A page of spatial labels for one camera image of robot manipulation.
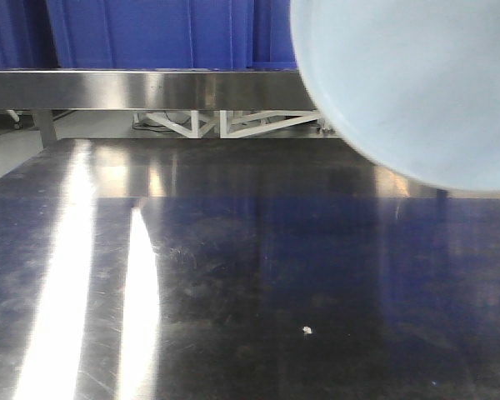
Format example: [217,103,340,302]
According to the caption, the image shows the light blue plate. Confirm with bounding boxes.
[290,1,500,192]

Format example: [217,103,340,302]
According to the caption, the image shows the blue plastic bin left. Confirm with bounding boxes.
[46,1,254,70]

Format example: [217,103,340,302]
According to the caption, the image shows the steel shelf leg left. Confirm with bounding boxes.
[32,110,58,148]

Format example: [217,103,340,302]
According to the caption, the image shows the blue plastic bin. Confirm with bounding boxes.
[46,1,254,70]
[251,0,297,70]

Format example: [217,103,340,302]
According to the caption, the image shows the stainless steel shelf rail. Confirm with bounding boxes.
[0,70,315,111]

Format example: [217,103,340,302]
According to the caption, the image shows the white metal frame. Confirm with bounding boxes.
[132,110,332,139]

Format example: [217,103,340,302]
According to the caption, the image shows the blue bin far left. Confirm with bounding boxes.
[0,1,58,70]

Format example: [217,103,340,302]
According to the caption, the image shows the blue plastic bin centre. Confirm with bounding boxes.
[251,0,297,70]

